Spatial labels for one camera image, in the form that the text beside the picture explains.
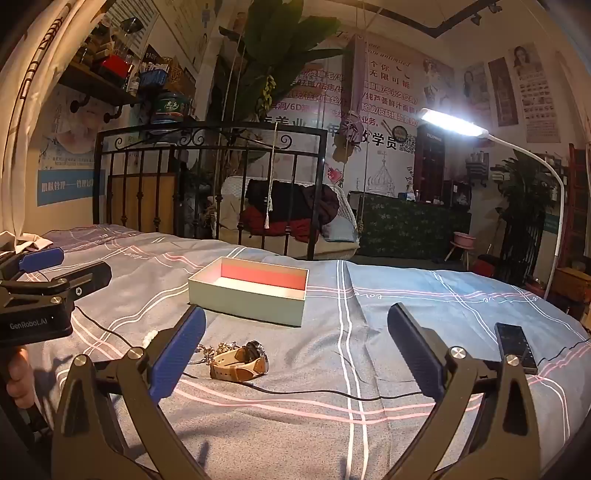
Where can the black remote control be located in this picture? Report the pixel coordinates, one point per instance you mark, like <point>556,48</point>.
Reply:
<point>515,344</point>

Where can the blue basket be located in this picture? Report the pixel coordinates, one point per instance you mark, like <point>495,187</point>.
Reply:
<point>153,78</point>

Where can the person's left hand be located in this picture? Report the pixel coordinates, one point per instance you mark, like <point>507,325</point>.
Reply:
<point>19,376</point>

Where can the light blue pillow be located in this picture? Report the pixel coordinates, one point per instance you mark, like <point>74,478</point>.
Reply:
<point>344,230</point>

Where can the large green leafy plant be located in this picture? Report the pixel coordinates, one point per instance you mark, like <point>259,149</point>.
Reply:
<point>277,41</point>

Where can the wooden crate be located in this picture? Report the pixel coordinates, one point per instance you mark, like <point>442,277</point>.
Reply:
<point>572,284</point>

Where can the pile of dark clothes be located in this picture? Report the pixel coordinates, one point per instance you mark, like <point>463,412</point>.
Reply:
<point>286,203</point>

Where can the wall poster with chart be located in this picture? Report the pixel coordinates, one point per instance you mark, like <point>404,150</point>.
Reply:
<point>538,101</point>

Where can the pink stool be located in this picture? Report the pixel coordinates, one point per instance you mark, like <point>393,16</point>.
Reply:
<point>464,240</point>

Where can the green round tin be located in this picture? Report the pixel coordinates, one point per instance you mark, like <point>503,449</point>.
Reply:
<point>171,108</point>

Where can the green patterned counter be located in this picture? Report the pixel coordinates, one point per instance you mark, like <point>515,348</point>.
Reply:
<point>415,226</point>

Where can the printed wall banner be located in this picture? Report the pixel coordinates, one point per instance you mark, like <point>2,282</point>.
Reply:
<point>392,92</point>

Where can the small portrait wall poster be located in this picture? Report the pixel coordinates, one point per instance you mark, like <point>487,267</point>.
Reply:
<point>475,87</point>

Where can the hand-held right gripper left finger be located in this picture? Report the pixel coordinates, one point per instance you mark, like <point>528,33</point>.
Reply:
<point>180,355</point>

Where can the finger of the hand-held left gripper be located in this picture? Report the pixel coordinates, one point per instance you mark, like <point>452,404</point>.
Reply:
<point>87,277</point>
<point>44,259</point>

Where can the wooden wall shelf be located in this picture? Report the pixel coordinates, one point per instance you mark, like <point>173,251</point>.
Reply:
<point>92,85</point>

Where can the white floor lamp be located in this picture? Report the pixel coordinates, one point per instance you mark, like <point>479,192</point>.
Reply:
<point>450,121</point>

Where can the blue striped bed sheet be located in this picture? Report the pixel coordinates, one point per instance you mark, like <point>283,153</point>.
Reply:
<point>392,295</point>

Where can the red ladder shelf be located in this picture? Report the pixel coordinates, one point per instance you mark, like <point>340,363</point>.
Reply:
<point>579,203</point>

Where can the blue and white wall poster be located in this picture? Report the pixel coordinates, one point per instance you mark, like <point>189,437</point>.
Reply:
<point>69,152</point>

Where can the white wicker hanging chair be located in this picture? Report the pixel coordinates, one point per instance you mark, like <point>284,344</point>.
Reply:
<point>231,203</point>

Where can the red box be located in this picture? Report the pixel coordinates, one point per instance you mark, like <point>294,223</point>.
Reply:
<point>115,67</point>

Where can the black metal bed frame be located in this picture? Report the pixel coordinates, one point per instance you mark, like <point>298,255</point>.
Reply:
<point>207,124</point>

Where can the pale green box pink lining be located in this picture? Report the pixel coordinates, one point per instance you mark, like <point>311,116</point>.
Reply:
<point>244,300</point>

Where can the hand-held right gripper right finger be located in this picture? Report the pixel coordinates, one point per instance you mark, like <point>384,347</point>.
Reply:
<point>415,350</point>

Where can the narrow dark wall poster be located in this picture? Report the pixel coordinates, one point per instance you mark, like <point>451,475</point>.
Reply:
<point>503,92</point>

